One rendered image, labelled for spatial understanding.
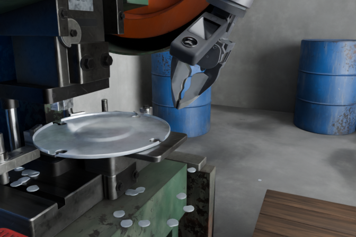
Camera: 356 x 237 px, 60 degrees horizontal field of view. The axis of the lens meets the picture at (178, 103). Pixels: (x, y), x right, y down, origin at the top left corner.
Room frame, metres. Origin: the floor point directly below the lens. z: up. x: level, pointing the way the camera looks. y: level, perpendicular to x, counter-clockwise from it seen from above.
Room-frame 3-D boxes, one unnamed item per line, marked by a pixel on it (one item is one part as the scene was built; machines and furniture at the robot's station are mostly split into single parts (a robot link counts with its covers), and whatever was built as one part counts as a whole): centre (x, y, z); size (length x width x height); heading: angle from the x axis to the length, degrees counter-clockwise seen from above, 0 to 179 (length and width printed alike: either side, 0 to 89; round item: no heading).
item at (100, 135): (0.65, 0.16, 0.78); 0.29 x 0.29 x 0.01
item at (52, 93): (0.71, 0.28, 0.86); 0.20 x 0.16 x 0.05; 155
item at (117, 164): (0.63, 0.12, 0.72); 0.25 x 0.14 x 0.14; 65
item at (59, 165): (0.71, 0.28, 0.72); 0.20 x 0.16 x 0.03; 155
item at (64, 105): (0.70, 0.27, 0.84); 0.05 x 0.03 x 0.04; 155
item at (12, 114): (0.66, 0.37, 0.81); 0.02 x 0.02 x 0.14
